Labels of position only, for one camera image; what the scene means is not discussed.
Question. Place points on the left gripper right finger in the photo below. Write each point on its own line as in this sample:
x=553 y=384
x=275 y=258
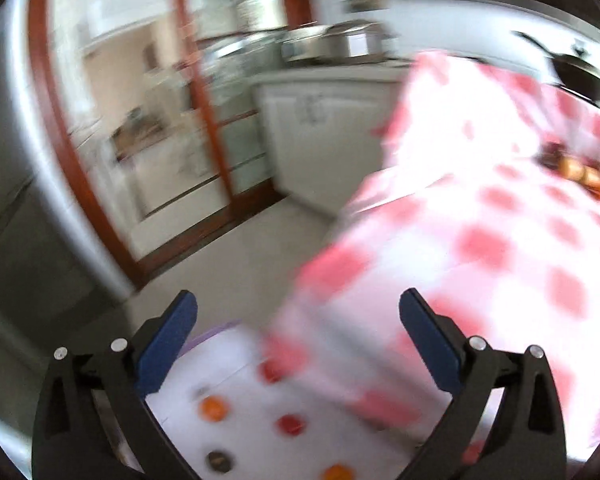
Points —
x=527 y=437

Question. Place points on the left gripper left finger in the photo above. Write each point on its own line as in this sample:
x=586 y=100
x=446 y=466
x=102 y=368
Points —
x=69 y=439

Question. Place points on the lone orange mandarin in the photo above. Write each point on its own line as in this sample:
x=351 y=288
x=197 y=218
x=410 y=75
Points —
x=213 y=408

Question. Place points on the dark passion fruit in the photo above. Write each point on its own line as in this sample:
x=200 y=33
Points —
x=220 y=462

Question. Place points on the small orange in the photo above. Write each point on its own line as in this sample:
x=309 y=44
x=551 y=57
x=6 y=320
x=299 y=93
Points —
x=338 y=472

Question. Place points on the large red tomato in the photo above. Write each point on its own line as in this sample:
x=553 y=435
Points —
x=272 y=371

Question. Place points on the small red tomato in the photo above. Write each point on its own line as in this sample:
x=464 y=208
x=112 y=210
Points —
x=291 y=425

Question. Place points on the yellow striped pepino melon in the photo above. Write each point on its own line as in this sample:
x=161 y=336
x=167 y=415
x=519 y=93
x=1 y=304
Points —
x=590 y=178

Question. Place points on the dark red wrinkled apple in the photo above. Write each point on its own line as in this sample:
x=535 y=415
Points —
x=551 y=154

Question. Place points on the white kitchen cabinet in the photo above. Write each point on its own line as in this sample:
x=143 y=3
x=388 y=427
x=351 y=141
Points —
x=323 y=127

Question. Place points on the white box purple rim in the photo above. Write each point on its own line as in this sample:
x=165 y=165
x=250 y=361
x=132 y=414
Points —
x=225 y=362

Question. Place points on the red white checkered tablecloth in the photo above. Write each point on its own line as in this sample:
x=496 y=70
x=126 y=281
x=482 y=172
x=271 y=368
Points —
x=463 y=211

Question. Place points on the black frying pan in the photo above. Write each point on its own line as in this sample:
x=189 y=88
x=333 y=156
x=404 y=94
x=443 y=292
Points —
x=575 y=73

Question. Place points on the red wooden door frame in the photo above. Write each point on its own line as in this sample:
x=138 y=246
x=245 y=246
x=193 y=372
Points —
x=150 y=119

